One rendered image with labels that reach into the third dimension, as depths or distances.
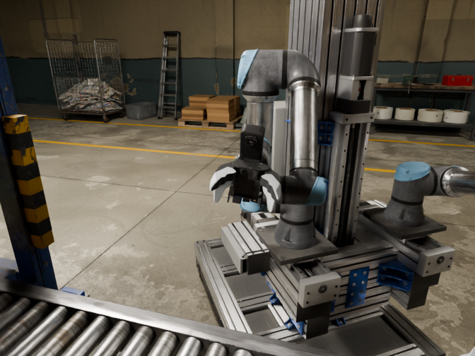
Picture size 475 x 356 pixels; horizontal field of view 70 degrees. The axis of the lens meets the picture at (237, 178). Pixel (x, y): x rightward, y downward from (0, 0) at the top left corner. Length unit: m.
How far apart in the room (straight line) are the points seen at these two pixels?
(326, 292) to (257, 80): 0.70
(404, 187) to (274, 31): 6.39
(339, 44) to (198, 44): 6.82
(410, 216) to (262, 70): 0.82
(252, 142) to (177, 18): 7.65
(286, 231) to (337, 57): 0.64
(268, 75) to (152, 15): 7.57
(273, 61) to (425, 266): 0.91
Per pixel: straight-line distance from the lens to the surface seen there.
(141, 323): 0.98
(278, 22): 7.57
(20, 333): 1.10
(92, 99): 8.07
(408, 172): 1.42
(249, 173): 0.66
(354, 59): 1.26
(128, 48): 8.85
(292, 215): 1.16
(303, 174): 0.88
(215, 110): 6.86
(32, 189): 1.27
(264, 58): 1.05
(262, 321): 1.82
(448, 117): 7.19
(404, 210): 1.47
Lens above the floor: 1.46
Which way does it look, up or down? 21 degrees down
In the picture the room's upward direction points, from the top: straight up
